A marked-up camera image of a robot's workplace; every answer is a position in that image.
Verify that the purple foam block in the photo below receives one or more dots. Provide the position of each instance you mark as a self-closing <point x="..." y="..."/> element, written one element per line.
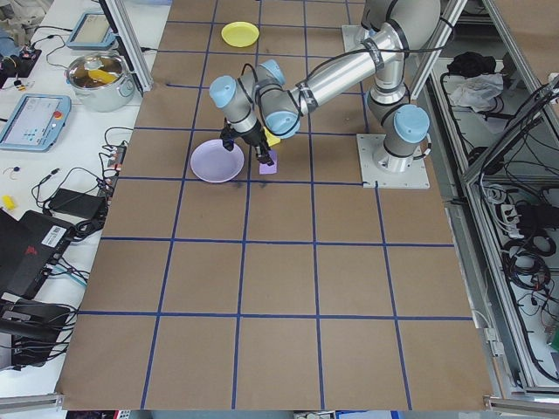
<point x="265" y="170"/>

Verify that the yellow foam block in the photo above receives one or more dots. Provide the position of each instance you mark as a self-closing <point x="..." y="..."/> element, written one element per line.
<point x="275" y="142"/>

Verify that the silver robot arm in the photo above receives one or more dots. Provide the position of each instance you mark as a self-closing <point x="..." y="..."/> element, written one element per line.
<point x="340" y="74"/>
<point x="371" y="33"/>

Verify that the lilac plastic plate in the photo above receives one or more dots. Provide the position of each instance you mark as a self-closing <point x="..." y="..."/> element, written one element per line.
<point x="214" y="163"/>

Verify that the yellow plastic plate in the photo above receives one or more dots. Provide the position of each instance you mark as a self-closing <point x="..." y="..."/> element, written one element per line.
<point x="240" y="34"/>

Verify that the power strip with red switches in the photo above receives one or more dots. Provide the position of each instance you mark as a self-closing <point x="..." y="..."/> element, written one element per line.
<point x="114" y="158"/>

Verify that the stainless steel pot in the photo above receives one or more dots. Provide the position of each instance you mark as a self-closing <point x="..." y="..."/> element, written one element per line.
<point x="105" y="98"/>

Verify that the glass pot lid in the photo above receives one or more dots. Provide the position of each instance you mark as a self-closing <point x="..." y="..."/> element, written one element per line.
<point x="111" y="65"/>

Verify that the yellow plastic item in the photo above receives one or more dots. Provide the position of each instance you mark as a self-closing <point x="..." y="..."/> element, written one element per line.
<point x="101" y="76"/>

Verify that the black power brick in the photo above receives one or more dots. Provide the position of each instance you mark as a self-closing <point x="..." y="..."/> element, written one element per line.
<point x="76" y="201"/>

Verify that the light blue teach pendant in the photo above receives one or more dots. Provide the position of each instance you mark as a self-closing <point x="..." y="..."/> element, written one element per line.
<point x="89" y="30"/>
<point x="30" y="124"/>

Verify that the white crumpled cloth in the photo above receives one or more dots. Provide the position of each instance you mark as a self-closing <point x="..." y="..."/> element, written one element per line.
<point x="476" y="94"/>

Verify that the black cloth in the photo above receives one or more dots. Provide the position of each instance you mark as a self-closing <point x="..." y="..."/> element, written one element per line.
<point x="471" y="63"/>

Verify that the white power strip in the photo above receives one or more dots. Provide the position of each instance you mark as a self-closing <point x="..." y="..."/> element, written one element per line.
<point x="508" y="216"/>

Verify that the small yellow block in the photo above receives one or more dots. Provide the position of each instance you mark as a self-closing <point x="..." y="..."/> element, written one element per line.
<point x="8" y="201"/>

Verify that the black laptop with white label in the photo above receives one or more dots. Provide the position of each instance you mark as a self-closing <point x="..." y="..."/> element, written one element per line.
<point x="26" y="253"/>

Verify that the black electronic device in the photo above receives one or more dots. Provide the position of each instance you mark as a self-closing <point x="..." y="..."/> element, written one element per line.
<point x="35" y="323"/>

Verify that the aluminium corner bar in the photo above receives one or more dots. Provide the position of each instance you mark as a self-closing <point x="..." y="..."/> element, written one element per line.
<point x="522" y="402"/>
<point x="30" y="400"/>

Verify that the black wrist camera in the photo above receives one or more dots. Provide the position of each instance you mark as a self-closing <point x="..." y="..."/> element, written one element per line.
<point x="227" y="140"/>

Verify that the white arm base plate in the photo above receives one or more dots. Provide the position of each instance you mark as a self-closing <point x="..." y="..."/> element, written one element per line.
<point x="354" y="41"/>
<point x="415" y="176"/>

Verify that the aluminium frame post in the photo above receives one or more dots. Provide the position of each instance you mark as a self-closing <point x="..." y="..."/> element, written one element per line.
<point x="430" y="61"/>
<point x="130" y="48"/>

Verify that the V-shaped metal frame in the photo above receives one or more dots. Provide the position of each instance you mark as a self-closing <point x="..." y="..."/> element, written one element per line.
<point x="469" y="270"/>

